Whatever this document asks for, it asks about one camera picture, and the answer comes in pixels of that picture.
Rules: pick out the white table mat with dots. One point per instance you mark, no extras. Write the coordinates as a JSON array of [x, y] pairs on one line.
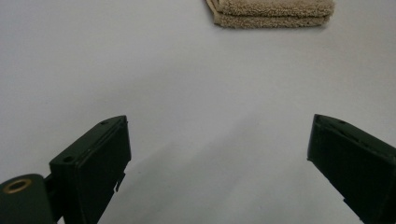
[[199, 87]]

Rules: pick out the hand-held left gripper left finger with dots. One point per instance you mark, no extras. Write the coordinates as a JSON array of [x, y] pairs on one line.
[[93, 168]]

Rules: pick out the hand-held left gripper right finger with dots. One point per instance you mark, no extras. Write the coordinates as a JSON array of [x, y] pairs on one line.
[[351, 161]]

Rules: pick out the beige terry towel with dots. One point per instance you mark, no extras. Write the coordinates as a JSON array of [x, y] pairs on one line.
[[274, 12]]

